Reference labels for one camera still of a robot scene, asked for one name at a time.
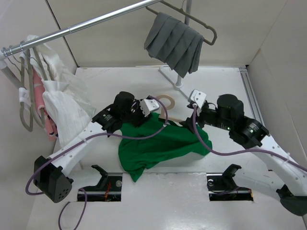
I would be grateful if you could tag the green t shirt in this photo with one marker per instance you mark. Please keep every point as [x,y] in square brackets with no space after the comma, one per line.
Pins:
[172,142]

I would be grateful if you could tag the grey empty hanger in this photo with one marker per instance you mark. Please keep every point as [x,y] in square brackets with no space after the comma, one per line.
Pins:
[29,85]
[24,95]

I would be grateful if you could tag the aluminium rail on table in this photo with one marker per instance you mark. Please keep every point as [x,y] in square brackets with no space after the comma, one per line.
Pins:
[251,95]

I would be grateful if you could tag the grey empty hanger inner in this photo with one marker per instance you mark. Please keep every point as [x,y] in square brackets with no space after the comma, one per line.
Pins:
[29,85]

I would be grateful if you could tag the pink patterned garment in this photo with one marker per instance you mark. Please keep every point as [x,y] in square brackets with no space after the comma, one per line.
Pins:
[50,127]

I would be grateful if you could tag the grey hanger with cloth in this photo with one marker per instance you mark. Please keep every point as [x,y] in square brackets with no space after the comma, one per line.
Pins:
[194,19]

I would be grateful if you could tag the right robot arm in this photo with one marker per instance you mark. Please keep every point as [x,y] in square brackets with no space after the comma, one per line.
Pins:
[289,186]

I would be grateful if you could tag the grey pleated cloth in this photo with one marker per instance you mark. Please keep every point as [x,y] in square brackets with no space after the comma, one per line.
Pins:
[180,60]

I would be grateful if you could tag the beige plastic hanger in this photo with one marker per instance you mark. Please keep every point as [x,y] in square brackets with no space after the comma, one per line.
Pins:
[171,105]

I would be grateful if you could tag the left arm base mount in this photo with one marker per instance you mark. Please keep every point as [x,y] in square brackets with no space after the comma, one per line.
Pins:
[107,189]

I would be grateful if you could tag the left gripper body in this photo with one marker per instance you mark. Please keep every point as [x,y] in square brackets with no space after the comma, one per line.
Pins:
[136,116]

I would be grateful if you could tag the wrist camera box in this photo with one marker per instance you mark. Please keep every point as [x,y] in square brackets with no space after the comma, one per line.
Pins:
[148,106]
[197,97]

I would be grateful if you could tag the chrome clothes rail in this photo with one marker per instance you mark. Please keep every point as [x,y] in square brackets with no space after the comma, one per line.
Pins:
[23,46]

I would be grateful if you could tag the white rack base foot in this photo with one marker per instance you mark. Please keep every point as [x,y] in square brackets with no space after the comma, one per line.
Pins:
[175,80]

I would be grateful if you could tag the white rack upright pole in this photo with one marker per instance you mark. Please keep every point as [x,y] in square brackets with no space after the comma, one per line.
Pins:
[9,74]

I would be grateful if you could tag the grey empty hanger outer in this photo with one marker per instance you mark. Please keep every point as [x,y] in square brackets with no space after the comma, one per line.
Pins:
[24,95]

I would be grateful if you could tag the white garment on rack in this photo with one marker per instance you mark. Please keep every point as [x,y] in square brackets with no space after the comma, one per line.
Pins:
[66,96]

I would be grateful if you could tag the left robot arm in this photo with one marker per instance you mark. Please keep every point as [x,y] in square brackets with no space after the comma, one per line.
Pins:
[53,175]

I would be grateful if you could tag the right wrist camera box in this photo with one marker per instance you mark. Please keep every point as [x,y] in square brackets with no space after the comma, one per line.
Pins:
[197,97]

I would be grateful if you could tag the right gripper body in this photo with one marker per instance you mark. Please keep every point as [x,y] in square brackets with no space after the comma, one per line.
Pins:
[205,116]

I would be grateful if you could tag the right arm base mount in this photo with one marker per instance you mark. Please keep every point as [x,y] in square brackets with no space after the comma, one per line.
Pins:
[222,187]

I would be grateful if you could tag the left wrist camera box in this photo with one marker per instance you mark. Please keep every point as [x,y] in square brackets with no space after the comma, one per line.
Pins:
[148,106]

